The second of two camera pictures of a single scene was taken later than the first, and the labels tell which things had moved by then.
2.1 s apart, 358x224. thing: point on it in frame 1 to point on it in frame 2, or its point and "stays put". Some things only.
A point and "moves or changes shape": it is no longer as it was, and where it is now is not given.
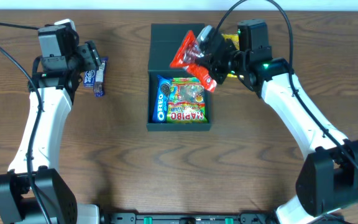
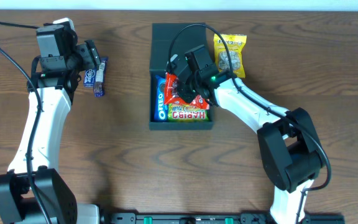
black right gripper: [217, 61] to [186, 86]
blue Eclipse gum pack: [89, 78] stays put
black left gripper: [92, 55] stays put
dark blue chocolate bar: [100, 75] stays put
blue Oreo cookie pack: [160, 106] stays put
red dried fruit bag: [189, 51] moves or changes shape
